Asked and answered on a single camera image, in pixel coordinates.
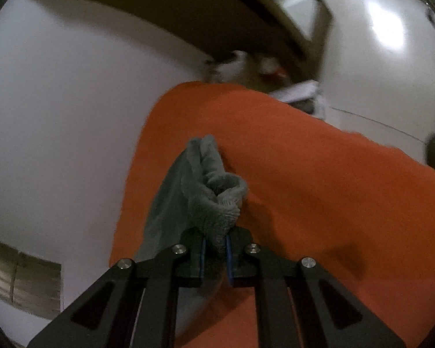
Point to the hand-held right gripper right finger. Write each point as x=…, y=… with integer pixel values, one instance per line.
x=234, y=261

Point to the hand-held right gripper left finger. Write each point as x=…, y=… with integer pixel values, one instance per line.
x=198, y=261

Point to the grey-green fleece garment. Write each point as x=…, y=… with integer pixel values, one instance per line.
x=210, y=195

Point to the orange blanket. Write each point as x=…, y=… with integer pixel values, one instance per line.
x=311, y=188

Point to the white cloth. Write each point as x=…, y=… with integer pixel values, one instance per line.
x=301, y=92

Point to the red and white object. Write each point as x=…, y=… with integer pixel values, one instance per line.
x=273, y=69

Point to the louvered wall vent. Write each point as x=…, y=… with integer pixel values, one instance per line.
x=21, y=279

